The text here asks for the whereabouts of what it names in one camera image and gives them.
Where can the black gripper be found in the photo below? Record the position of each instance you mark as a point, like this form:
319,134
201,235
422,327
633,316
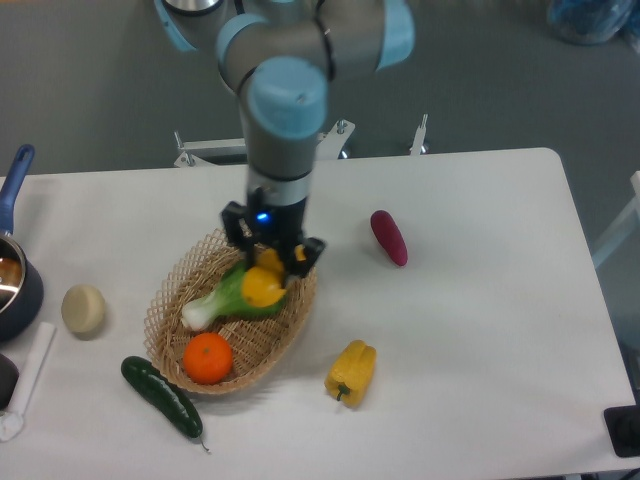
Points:
277,226

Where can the yellow mango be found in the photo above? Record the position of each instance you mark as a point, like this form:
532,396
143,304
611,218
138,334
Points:
266,283

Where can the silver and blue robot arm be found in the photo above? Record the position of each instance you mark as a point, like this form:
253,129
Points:
278,58

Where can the woven wicker basket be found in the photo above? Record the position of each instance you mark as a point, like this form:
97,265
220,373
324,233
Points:
256,343

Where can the green bok choy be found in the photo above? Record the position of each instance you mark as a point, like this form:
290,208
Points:
223,301

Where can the purple sweet potato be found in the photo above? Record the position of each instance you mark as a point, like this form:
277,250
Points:
389,237

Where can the orange fruit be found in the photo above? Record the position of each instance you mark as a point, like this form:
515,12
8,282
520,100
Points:
207,358

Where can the yellow bell pepper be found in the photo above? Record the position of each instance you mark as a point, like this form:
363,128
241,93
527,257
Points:
350,375

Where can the dark green cucumber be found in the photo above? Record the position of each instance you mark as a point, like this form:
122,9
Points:
166,397

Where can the beige round potato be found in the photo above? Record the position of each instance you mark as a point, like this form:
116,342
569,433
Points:
83,309

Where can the blue saucepan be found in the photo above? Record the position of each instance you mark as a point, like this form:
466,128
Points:
22,289

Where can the dark round object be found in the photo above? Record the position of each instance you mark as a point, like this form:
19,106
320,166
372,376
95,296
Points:
9,375

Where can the white plastic strip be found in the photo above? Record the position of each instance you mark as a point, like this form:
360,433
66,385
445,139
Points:
13,417

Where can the blue plastic bag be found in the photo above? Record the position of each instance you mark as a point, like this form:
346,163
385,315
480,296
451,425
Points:
588,23

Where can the black device at edge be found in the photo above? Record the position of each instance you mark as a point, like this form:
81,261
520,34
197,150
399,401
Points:
623,428

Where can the white frame at right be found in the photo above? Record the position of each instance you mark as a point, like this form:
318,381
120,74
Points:
621,227

